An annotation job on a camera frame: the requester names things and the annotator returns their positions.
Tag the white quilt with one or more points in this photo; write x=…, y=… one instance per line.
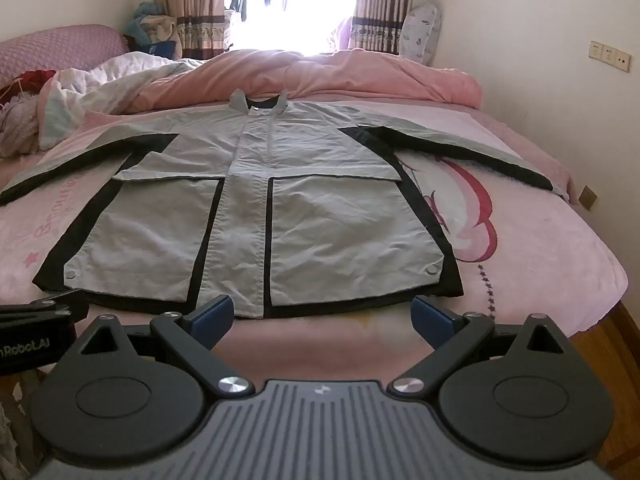
x=107, y=77

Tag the pale lilac knitted cloth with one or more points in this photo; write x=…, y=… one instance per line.
x=17, y=125

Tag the red cloth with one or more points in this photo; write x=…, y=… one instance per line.
x=25, y=85

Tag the white wall socket strip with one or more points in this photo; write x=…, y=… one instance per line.
x=609, y=53

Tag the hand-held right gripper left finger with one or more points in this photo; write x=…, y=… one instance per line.
x=214, y=319

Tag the striped brown curtain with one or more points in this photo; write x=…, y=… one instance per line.
x=382, y=5
x=192, y=5

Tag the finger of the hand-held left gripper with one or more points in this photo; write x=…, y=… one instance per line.
x=37, y=306

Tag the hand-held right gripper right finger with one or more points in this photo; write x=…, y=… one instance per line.
x=429, y=319

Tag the pink printed bed sheet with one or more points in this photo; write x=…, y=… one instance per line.
x=525, y=240

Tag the grey and black jacket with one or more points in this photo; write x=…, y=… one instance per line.
x=260, y=195

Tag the pink blanket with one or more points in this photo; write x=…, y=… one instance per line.
x=320, y=77

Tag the brown wall socket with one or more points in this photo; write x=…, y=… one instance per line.
x=588, y=197

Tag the pink quilted headboard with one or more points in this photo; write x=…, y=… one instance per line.
x=55, y=45

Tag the pink soft object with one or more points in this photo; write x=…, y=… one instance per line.
x=345, y=35

